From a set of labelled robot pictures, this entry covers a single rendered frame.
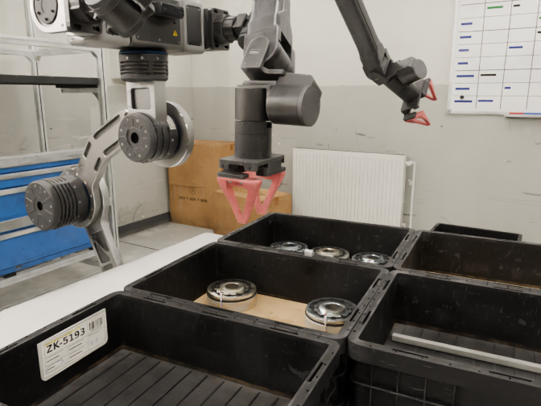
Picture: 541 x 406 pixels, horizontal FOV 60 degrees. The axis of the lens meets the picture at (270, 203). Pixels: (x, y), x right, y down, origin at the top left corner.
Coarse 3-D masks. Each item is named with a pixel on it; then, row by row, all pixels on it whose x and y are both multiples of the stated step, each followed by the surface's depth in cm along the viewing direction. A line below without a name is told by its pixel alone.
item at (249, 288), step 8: (224, 280) 101; (232, 280) 101; (240, 280) 101; (208, 288) 97; (216, 288) 97; (248, 288) 97; (216, 296) 93; (224, 296) 93; (232, 296) 93; (240, 296) 93; (248, 296) 94
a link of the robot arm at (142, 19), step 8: (88, 0) 94; (96, 0) 93; (104, 0) 92; (112, 0) 93; (120, 0) 94; (144, 0) 96; (152, 0) 97; (96, 8) 94; (104, 8) 94; (112, 8) 94; (144, 8) 99; (152, 8) 100; (144, 16) 100; (136, 24) 99; (120, 32) 100; (128, 32) 100; (136, 32) 100
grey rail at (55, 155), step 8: (40, 152) 263; (48, 152) 263; (56, 152) 263; (64, 152) 267; (72, 152) 271; (80, 152) 275; (0, 160) 236; (8, 160) 240; (16, 160) 244; (24, 160) 247; (32, 160) 251; (40, 160) 255; (48, 160) 259; (56, 160) 263
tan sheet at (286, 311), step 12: (204, 300) 98; (264, 300) 98; (276, 300) 98; (288, 300) 98; (252, 312) 93; (264, 312) 93; (276, 312) 93; (288, 312) 93; (300, 312) 93; (300, 324) 88
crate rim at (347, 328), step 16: (192, 256) 97; (288, 256) 97; (304, 256) 96; (160, 272) 88; (384, 272) 87; (128, 288) 80; (192, 304) 74; (368, 304) 74; (256, 320) 69; (272, 320) 69; (320, 336) 64; (336, 336) 64
